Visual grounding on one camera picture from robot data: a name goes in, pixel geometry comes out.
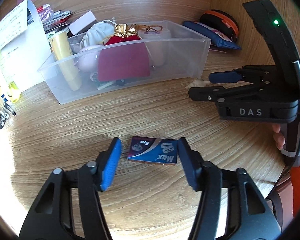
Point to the grey pen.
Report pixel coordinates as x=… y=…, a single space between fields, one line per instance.
x=9 y=108

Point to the round beige lidded tub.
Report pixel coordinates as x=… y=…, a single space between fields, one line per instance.
x=156 y=41

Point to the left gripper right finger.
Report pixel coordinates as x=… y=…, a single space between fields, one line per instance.
x=248 y=214

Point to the cream seashell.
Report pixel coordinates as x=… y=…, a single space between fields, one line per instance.
x=198 y=83

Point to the black orange round case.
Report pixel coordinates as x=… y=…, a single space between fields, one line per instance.
x=221 y=21

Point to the person right hand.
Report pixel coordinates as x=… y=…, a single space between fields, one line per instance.
x=278 y=136

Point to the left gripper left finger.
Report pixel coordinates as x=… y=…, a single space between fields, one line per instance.
x=51 y=216

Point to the blue zip pouch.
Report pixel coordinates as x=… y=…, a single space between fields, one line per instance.
x=219 y=39

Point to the cream yellow cosmetic tube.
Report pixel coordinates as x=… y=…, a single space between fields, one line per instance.
x=62 y=51

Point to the yellow liquid spray bottle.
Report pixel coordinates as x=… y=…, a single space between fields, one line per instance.
x=9 y=87

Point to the blue Max staples box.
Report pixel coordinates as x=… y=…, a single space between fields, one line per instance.
x=153 y=150

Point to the pink round compact case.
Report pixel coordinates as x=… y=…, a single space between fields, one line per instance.
x=89 y=62

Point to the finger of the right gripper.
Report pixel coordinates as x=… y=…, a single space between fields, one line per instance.
x=207 y=93
x=225 y=77

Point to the red velvet gift pouch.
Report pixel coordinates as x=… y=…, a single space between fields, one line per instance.
x=124 y=55

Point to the clear plastic storage bin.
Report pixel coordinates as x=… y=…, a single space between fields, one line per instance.
x=169 y=51

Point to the dark green spray bottle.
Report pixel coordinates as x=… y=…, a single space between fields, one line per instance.
x=105 y=84

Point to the small white cardboard box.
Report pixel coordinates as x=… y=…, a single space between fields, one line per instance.
x=82 y=23

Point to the stack of booklets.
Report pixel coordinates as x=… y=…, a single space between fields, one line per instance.
x=54 y=20

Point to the white drawstring cloth pouch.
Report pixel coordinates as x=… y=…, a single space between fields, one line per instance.
x=98 y=33

